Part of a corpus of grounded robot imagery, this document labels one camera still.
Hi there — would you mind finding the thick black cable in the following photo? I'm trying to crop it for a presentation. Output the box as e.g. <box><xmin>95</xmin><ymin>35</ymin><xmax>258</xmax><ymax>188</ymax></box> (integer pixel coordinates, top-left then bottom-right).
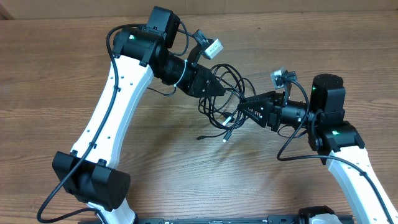
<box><xmin>196</xmin><ymin>63</ymin><xmax>257</xmax><ymax>143</ymax></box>

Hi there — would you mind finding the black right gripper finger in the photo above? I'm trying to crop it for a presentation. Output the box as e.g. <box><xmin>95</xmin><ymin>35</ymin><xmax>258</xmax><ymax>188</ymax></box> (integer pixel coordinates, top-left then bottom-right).
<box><xmin>241</xmin><ymin>104</ymin><xmax>272</xmax><ymax>128</ymax></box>
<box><xmin>238</xmin><ymin>91</ymin><xmax>276</xmax><ymax>109</ymax></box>

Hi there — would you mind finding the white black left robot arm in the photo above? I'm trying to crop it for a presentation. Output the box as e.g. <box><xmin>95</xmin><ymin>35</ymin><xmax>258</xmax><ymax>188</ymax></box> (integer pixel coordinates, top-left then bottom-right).
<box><xmin>52</xmin><ymin>7</ymin><xmax>226</xmax><ymax>223</ymax></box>

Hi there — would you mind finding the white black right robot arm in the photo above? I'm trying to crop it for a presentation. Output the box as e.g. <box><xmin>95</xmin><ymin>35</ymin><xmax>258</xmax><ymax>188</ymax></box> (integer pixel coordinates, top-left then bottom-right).
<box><xmin>238</xmin><ymin>71</ymin><xmax>397</xmax><ymax>223</ymax></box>

